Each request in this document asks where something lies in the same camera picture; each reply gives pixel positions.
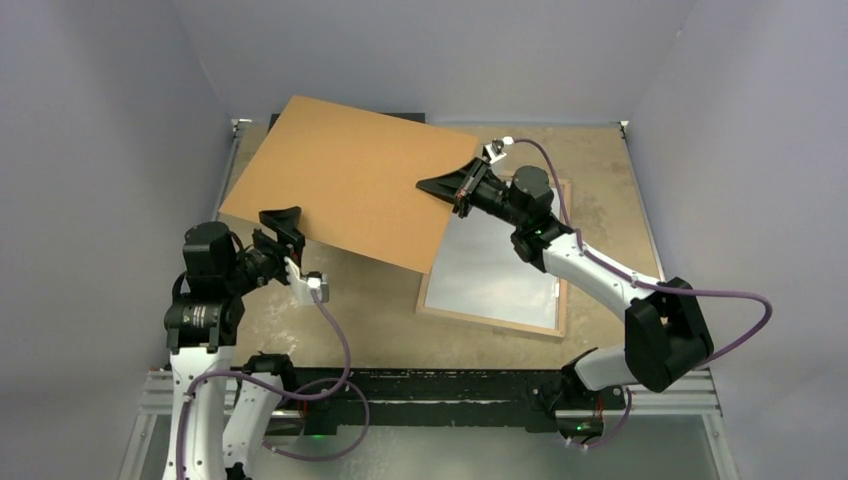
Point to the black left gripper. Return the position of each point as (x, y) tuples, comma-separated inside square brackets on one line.
[(286, 224)]

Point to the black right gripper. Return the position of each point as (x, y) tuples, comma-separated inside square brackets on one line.
[(459, 187)]

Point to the large printed photo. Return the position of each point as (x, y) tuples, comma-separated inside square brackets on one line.
[(478, 278)]

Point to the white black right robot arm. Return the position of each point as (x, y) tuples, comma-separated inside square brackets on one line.
[(665, 332)]

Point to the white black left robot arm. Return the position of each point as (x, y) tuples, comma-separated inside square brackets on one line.
[(219, 413)]

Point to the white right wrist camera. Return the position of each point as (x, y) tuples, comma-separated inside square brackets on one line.
[(495, 150)]

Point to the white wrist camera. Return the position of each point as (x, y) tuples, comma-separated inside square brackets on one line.
[(495, 150), (306, 287)]

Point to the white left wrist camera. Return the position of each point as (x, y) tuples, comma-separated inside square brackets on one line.
[(306, 287)]

